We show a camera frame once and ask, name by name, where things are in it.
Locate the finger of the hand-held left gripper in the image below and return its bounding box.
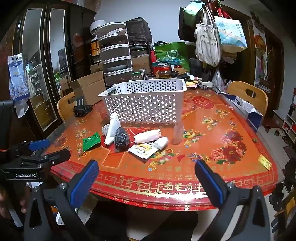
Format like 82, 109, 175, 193
21, 149, 71, 167
11, 138, 51, 158

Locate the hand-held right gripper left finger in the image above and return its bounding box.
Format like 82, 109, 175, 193
23, 159, 100, 241

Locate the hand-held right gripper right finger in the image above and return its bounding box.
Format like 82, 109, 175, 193
195, 159, 272, 241

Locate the green foil packet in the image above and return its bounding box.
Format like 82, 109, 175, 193
83, 132, 101, 153

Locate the cartoon printed packet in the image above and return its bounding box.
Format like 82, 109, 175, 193
128, 142, 156, 160

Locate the pink and white cloth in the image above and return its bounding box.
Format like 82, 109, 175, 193
134, 129, 161, 143

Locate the white perforated plastic basket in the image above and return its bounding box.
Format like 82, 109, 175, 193
98, 78, 188, 124

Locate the person's left hand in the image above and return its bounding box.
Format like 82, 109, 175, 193
0, 183, 28, 221

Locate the wooden chair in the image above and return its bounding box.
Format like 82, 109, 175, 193
57, 91, 78, 122
226, 81, 269, 116

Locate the black clamp stand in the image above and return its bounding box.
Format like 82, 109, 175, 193
73, 95, 93, 118

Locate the yellow card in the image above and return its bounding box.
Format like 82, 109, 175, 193
257, 154, 272, 170

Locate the translucent pink bottle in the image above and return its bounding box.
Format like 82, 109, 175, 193
171, 120, 184, 145

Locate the blue and white hanging packet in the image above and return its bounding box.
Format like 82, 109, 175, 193
8, 53, 30, 112

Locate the open cardboard box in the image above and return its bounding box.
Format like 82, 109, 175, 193
69, 71, 107, 106

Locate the blue cardboard box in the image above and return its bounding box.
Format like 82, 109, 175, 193
228, 94, 264, 132

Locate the shelf unit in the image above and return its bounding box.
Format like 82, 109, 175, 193
282, 88, 296, 143

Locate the white power strip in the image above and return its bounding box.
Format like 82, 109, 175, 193
195, 80, 213, 88

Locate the clear plastic bag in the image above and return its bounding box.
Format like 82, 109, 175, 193
211, 70, 226, 92

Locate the dark mirrored wardrobe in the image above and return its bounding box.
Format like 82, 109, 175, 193
0, 7, 97, 137

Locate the grey plastic drawer tower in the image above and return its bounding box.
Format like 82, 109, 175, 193
97, 22, 134, 87

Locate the olive jar with red lid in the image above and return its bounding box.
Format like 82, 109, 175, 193
159, 69, 172, 80

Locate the closed brown cardboard box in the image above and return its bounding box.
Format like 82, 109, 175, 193
131, 54, 151, 73

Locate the white round appliance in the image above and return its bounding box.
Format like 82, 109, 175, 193
90, 20, 107, 35

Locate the green shopping bag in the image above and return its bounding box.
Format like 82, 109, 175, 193
154, 42, 190, 72

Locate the beige canvas tote bag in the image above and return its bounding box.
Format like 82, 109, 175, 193
195, 10, 221, 67

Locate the black plastic bag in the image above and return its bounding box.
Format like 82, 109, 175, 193
124, 17, 153, 45

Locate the blue printed tote bag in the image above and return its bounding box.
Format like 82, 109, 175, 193
214, 16, 248, 53

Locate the black hanging bag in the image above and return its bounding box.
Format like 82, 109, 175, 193
178, 7, 197, 43

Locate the green gift bag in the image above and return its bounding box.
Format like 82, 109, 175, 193
183, 1, 204, 21

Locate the wooden coat rack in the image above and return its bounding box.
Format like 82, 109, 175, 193
201, 0, 219, 16

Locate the round red wall decoration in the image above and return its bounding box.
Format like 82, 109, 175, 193
254, 34, 266, 52

